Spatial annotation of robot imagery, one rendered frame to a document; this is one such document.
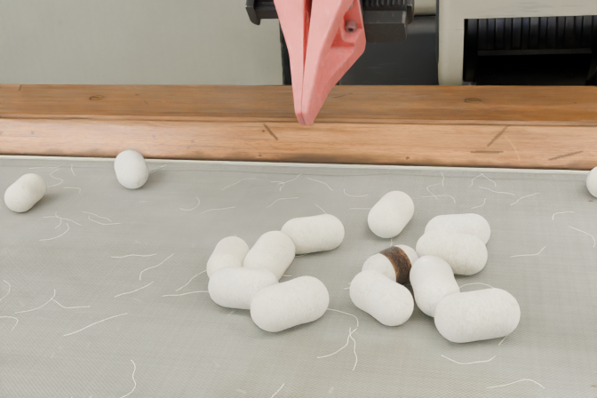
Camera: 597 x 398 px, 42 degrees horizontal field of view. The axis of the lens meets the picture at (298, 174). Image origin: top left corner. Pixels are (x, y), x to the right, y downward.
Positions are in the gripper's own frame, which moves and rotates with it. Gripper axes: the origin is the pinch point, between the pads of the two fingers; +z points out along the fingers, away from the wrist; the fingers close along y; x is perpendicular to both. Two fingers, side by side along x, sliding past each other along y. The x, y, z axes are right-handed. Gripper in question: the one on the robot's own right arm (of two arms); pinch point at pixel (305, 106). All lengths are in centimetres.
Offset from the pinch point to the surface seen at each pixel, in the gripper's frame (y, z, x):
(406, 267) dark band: 6.0, 8.5, 0.9
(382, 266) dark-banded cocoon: 4.9, 8.7, 0.2
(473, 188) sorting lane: 9.1, -0.2, 10.0
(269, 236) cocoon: -1.0, 7.3, 0.8
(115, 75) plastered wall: -109, -110, 166
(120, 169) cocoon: -13.7, 0.7, 7.3
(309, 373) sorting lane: 2.7, 14.8, -2.9
